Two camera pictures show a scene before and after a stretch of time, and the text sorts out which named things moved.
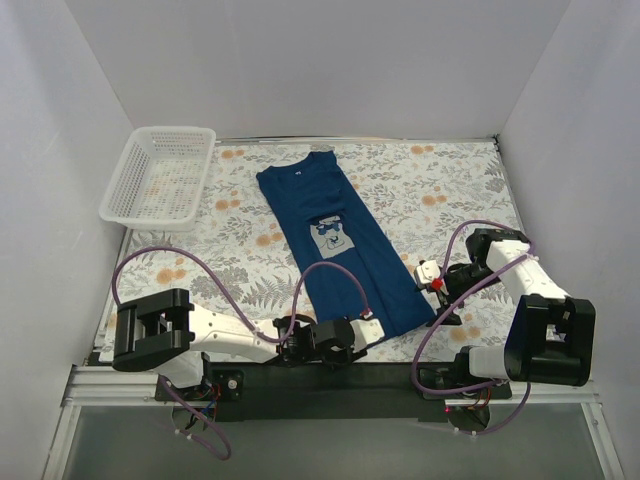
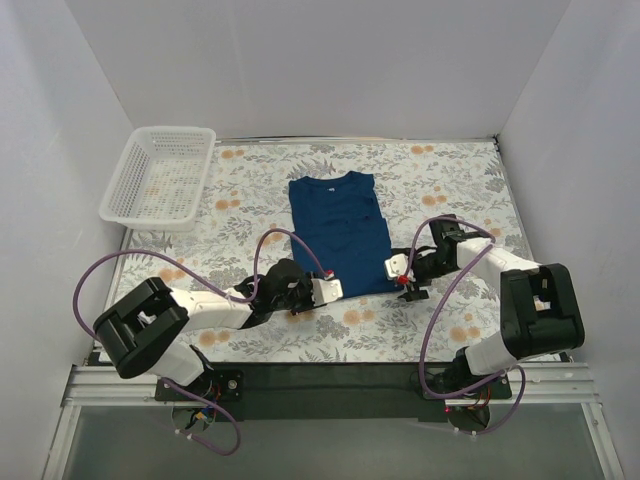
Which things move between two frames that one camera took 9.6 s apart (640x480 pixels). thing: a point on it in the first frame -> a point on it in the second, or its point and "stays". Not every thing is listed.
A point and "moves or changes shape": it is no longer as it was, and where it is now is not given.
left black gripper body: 345,353 -> 304,293
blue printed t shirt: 341,265 moves or changes shape
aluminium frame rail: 107,386 stays
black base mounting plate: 293,391 stays
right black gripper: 445,298 -> 417,272
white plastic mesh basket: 158,179 stays
